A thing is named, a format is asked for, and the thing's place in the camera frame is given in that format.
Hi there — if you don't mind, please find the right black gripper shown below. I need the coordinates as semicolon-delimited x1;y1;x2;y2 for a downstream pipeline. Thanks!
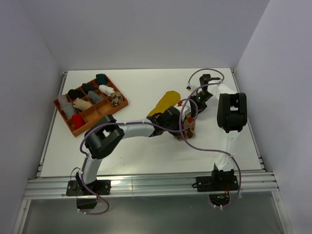
188;92;213;117

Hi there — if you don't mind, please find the orange argyle sock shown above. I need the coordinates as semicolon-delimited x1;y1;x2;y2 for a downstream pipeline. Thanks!
182;113;195;139

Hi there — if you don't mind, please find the yellow sock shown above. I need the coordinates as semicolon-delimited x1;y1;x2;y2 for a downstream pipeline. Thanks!
147;91;181;117

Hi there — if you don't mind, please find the brown argyle sock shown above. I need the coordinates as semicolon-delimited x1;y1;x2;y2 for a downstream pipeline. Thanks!
110;92;123;107

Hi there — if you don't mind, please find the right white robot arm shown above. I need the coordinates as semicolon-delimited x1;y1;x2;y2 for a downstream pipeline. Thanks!
191;74;247;190

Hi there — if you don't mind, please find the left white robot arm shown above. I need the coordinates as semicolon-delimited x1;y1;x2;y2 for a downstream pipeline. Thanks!
76;106;191;195

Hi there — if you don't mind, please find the white rolled sock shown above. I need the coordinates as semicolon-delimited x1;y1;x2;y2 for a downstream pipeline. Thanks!
99;85;115;96

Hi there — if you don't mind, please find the grey rolled sock middle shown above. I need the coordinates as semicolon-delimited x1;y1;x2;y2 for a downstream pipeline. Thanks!
87;91;103;103

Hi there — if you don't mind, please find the dark green rolled sock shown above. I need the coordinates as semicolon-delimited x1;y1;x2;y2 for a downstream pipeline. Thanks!
96;74;108;85

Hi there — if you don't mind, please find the orange compartment tray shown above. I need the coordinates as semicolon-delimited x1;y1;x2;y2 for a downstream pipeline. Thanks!
53;74;128;137

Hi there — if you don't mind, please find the black rolled sock upper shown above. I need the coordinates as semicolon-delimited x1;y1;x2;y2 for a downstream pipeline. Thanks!
81;83;97;95

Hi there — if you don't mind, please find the black rolled sock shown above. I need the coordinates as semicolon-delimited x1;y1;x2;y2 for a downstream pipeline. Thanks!
68;89;85;100
81;83;97;95

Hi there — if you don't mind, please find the red rolled sock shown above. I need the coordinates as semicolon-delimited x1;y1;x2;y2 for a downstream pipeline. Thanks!
72;114;85;130

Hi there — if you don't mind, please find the beige rolled sock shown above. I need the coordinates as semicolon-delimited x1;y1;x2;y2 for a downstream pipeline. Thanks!
73;98;92;111

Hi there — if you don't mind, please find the black rolled sock left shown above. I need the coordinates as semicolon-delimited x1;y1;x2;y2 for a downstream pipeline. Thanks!
68;89;85;100

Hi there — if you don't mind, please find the dark grey rolled sock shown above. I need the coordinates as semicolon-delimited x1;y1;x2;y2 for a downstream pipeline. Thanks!
62;103;77;119

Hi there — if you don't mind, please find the light grey rolled sock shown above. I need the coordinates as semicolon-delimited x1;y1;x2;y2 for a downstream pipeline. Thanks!
57;95;69;109

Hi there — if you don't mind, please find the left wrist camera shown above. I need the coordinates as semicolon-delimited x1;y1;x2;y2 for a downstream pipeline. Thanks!
175;100;191;120

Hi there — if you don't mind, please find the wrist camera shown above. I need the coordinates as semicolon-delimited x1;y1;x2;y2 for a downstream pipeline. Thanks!
186;83;195;92
175;100;191;120

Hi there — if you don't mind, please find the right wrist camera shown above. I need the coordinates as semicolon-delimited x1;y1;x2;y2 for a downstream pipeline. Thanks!
186;83;195;92

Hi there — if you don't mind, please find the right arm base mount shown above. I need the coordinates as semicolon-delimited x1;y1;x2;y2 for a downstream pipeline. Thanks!
192;176;239;206

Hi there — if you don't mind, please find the aluminium rail frame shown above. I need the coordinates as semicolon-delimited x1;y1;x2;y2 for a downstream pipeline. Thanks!
12;70;293;234

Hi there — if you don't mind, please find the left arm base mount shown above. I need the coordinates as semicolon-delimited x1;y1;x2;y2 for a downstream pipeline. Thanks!
66;177;111;210

